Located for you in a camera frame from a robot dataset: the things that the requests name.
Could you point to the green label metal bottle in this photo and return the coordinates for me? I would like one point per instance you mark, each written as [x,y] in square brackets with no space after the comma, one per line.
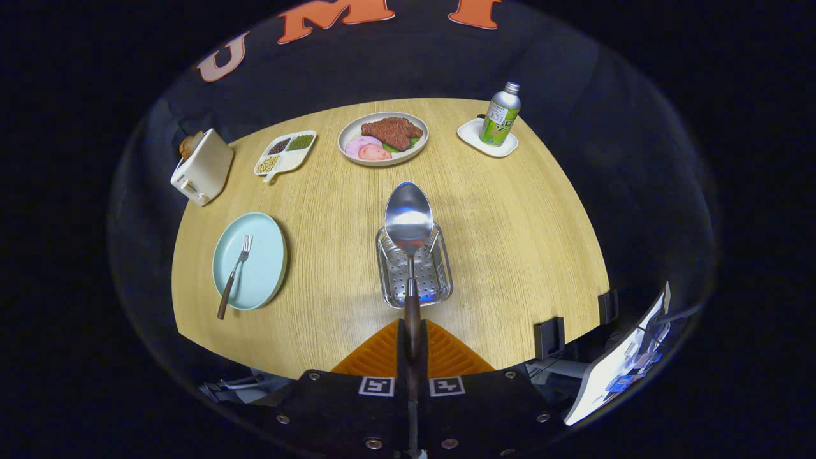
[500,118]

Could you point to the white divided tray with beans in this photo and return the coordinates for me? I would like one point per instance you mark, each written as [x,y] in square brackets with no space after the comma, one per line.
[287,159]

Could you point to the white panel with blue clips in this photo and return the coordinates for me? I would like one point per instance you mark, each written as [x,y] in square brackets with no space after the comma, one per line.
[612,370]

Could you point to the toast slice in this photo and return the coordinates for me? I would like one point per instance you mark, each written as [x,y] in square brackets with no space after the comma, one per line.
[190,144]

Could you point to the light blue plate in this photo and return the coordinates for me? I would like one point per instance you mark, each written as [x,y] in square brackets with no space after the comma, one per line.
[261,268]

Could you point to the white square coaster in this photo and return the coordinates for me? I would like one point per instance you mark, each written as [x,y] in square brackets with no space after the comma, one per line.
[472,134]

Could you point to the white toaster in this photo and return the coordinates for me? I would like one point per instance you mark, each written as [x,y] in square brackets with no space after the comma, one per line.
[207,169]

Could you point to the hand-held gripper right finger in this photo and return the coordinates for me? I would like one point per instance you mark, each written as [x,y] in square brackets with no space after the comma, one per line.
[424,350]

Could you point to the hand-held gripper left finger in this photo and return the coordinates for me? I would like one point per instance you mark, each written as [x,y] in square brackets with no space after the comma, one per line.
[401,350]

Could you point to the plate with meat and ham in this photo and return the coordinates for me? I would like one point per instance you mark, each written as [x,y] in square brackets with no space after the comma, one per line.
[392,131]

